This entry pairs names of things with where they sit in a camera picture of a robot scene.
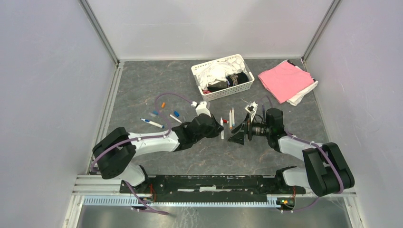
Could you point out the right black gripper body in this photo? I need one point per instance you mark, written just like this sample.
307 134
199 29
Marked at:
247 128

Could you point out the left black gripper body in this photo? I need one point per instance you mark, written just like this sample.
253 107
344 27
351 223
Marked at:
212 132

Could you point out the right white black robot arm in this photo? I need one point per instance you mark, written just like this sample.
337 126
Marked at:
325 169

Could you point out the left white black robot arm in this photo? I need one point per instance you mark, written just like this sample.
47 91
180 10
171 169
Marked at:
114 155

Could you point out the white pen blue tip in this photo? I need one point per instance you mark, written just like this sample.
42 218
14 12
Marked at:
233 117

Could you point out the white pen blue ends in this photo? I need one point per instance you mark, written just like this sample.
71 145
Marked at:
153 123

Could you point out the black cloth in basket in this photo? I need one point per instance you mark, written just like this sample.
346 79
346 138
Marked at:
231 80

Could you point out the white plastic basket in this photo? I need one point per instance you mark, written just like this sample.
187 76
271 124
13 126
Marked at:
208 96

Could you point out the white cloth under pink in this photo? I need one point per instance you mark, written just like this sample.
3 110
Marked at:
298 82

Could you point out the white cloth in basket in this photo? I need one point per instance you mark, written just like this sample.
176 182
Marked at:
218 70

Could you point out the pink folded cloth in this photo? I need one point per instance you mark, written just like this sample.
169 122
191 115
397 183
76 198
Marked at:
274 81

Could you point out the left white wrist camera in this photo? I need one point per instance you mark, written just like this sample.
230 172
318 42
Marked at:
201 107

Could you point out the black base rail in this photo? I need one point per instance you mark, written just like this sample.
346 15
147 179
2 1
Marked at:
214 188

